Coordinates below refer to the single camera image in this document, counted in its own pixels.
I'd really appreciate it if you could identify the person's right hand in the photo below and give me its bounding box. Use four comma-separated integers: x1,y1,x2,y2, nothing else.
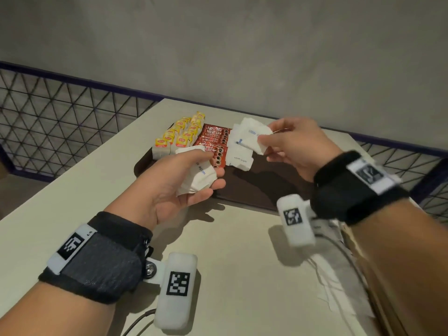
257,117,344,183

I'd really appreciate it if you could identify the person's left hand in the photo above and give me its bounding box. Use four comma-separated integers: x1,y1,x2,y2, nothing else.
105,149,227,231

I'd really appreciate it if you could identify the row of white tea bags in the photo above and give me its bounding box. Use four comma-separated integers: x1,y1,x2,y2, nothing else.
152,117,191,161
170,112,206,154

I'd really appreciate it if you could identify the bundle of white sugar packets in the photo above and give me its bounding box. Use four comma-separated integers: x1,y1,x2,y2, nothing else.
175,146,217,196

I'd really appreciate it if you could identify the square white sugar packet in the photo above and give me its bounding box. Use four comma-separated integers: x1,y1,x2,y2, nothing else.
238,118,273,155

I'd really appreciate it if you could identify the brown plastic tray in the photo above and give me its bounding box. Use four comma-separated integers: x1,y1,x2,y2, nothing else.
134,122,315,211

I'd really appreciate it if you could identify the row of white sugar packets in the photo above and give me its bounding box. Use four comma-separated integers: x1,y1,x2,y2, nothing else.
225,124,254,171

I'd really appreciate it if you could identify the row of red coffee sachets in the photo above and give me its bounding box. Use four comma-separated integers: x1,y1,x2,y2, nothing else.
194,124,232,168

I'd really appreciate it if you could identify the pile of white sugar packets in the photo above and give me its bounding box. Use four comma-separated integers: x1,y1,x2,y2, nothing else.
308,220,375,319

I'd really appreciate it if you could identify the bundle of wooden stir sticks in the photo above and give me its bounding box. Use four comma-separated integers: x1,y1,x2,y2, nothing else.
341,220,403,336

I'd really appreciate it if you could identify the person's right forearm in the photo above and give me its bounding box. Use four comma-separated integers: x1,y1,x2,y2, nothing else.
344,199,448,336

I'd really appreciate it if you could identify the purple metal mesh railing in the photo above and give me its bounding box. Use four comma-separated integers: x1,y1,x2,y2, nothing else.
0,61,448,224

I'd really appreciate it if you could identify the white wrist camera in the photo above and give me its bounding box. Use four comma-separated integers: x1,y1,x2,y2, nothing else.
276,194,317,248
143,252,198,330

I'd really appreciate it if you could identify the black cable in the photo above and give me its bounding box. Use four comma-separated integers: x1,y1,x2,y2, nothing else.
120,308,157,336

